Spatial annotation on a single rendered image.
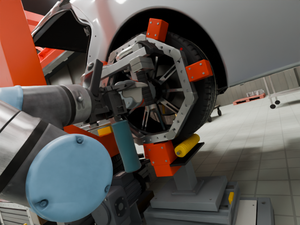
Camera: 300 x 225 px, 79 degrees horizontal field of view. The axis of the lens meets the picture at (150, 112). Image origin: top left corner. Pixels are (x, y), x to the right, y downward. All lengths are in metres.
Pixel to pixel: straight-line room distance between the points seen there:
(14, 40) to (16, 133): 1.01
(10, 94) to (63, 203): 0.21
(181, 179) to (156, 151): 0.28
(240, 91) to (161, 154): 8.23
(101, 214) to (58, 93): 0.80
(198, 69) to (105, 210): 0.81
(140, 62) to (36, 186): 0.56
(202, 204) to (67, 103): 0.85
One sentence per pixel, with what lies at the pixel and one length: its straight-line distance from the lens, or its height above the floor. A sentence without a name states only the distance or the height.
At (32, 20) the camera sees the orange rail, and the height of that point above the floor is 3.23.
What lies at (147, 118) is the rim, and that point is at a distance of 1.08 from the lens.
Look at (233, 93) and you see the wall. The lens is 9.09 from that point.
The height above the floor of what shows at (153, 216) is 0.15.
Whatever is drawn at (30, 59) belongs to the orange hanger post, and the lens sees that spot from 1.19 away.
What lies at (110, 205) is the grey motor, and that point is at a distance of 1.03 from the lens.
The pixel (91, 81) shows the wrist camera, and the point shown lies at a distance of 0.48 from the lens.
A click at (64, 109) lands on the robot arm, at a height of 0.79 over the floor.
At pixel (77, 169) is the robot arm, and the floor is 0.70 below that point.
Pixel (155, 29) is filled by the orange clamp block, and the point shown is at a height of 1.10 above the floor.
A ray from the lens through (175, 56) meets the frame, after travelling 0.86.
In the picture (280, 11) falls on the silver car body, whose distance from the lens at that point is 0.96.
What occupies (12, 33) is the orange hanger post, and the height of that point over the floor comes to 1.33.
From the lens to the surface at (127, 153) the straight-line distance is 0.93.
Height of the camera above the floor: 0.74
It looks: level
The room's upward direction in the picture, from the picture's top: 17 degrees counter-clockwise
